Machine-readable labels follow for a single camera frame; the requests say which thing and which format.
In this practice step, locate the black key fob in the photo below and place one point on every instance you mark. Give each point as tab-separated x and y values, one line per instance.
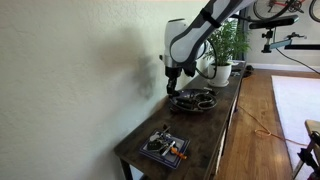
154	146

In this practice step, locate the white plant pot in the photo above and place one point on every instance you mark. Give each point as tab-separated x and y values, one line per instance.
219	75

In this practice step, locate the light wooden stool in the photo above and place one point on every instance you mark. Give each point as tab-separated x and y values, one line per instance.
311	154

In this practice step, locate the dark wooden console table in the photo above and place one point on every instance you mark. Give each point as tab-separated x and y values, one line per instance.
204	130

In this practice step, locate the red bicycle on wall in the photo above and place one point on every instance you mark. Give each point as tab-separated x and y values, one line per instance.
265	9

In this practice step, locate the dark round bowl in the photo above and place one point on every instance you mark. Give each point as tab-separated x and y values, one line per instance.
193	100

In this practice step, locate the black camera on stand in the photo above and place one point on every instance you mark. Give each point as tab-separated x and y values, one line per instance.
271	27

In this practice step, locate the green potted plant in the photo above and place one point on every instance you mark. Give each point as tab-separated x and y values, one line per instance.
227	43

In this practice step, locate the blue white square tray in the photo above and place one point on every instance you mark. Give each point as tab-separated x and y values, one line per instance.
171	160

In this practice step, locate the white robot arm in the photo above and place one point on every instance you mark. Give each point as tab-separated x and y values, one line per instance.
184	44

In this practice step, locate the orange handled tool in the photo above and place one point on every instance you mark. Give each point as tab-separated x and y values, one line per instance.
179	154

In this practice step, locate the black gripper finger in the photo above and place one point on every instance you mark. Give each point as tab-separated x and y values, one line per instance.
171	87

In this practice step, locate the white rug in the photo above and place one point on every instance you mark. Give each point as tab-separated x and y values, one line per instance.
297	100

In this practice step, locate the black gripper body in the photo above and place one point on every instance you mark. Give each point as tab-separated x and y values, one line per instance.
172	74

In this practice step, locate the bunch of keys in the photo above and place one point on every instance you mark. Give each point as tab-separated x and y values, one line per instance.
165	138

